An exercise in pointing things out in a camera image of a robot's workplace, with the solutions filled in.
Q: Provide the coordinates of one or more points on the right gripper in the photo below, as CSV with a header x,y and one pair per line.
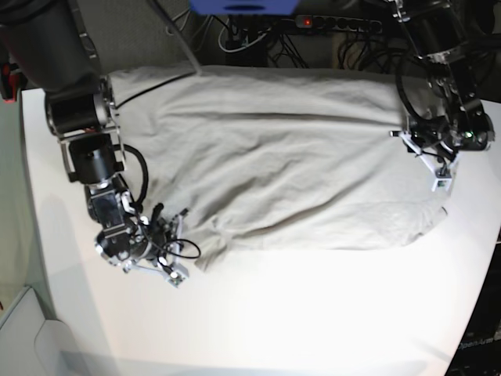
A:
x,y
158,247

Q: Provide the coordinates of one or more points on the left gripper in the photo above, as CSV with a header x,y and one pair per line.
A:
x,y
428,144

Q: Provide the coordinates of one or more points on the beige t-shirt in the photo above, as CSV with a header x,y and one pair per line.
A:
x,y
277,159

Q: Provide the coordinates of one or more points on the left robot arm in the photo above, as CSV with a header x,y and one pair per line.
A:
x,y
437,40

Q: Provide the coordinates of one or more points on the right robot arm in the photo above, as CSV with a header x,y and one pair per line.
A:
x,y
45,43

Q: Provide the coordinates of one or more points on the black power strip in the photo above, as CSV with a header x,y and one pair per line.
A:
x,y
334,23

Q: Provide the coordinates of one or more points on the white plastic bin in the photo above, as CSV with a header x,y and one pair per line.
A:
x,y
34,345

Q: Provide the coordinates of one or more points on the red black clamp tool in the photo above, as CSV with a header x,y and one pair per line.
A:
x,y
9,83

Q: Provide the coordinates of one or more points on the blue overhead box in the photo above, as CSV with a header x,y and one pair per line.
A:
x,y
244,7

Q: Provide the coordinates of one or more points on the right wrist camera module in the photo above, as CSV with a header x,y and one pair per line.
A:
x,y
176,277

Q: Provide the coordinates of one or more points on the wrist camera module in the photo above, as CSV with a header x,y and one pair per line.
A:
x,y
443,182
176,277

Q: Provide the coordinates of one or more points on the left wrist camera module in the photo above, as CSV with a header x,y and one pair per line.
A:
x,y
443,182

